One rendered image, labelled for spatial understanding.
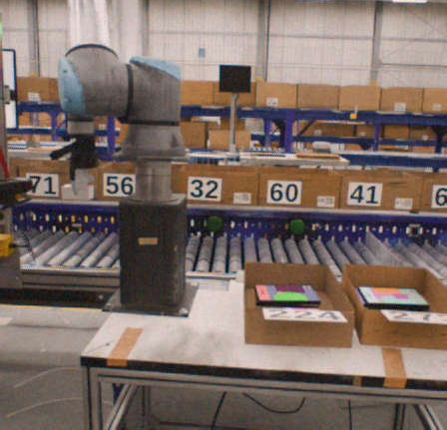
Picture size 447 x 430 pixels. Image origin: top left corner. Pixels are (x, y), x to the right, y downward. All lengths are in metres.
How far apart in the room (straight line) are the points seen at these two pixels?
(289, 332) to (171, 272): 0.39
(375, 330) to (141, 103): 0.88
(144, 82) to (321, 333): 0.82
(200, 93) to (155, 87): 5.45
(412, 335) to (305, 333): 0.28
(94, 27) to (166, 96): 0.28
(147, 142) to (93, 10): 0.41
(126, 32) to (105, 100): 0.38
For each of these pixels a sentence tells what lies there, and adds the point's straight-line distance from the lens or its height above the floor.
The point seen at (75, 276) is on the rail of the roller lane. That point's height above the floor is 0.72.
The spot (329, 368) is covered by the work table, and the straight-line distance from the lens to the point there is 1.21.
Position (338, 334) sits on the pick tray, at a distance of 1.29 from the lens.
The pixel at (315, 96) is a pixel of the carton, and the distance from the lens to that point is 6.86.
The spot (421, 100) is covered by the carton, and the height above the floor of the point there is 1.55.
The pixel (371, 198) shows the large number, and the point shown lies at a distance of 2.38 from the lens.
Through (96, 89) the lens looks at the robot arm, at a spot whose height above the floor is 1.39.
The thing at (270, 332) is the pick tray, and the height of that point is 0.79.
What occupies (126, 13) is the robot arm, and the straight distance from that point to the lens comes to 1.67.
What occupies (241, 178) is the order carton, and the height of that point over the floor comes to 1.02.
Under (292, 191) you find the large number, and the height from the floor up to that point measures 0.97.
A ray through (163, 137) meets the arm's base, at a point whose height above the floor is 1.27.
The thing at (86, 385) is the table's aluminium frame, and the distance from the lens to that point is 1.29.
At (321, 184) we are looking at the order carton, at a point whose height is 1.01.
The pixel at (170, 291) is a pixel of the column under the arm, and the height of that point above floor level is 0.81.
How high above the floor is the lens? 1.35
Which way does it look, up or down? 12 degrees down
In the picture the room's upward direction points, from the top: 2 degrees clockwise
